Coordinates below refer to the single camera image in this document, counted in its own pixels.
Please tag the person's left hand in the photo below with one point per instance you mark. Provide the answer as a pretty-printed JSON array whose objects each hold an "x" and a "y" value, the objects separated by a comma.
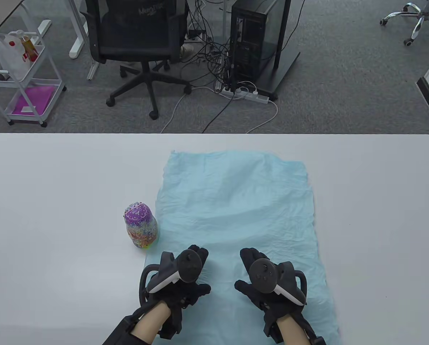
[{"x": 196, "y": 291}]

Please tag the person's right hand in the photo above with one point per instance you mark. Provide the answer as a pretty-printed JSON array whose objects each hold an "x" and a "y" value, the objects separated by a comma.
[{"x": 245, "y": 286}]

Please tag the light blue gift wrapping paper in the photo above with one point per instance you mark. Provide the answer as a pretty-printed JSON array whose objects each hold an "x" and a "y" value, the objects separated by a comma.
[{"x": 236, "y": 201}]

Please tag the colourful patterned bottle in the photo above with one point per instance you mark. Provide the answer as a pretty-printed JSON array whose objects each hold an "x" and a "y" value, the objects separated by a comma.
[{"x": 140, "y": 226}]

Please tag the person's right forearm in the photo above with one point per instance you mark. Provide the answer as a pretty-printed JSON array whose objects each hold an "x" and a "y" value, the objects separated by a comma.
[{"x": 293, "y": 330}]

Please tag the black and white hand controller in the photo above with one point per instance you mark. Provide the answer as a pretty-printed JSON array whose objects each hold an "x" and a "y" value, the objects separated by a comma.
[
  {"x": 263, "y": 275},
  {"x": 189, "y": 267}
]

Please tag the white power strip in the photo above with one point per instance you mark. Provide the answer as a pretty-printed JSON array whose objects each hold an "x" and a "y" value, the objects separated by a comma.
[{"x": 252, "y": 96}]

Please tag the white rolling cart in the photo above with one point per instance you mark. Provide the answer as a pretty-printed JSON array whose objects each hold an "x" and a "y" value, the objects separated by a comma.
[{"x": 47, "y": 107}]

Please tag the white desk foot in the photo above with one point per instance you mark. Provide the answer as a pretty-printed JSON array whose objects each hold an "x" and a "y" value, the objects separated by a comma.
[
  {"x": 93, "y": 68},
  {"x": 41, "y": 27}
]

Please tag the black computer tower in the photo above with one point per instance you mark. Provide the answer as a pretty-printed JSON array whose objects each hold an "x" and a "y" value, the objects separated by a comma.
[{"x": 252, "y": 39}]

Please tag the magenta sheet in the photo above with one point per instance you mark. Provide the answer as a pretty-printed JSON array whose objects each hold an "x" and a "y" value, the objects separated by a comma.
[{"x": 32, "y": 99}]

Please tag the black office chair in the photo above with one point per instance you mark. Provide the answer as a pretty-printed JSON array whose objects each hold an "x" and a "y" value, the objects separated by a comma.
[{"x": 135, "y": 32}]

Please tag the white desk leg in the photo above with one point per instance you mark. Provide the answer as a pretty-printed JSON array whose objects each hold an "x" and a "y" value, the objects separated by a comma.
[{"x": 78, "y": 28}]

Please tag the amber bottle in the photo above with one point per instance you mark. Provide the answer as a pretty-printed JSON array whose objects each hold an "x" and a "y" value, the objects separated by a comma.
[{"x": 29, "y": 48}]

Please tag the white plastic bag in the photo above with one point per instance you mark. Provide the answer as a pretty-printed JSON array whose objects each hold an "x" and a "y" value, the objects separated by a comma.
[{"x": 9, "y": 57}]

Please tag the chrome chair base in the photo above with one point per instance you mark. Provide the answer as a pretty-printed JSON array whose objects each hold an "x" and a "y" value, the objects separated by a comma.
[{"x": 421, "y": 16}]

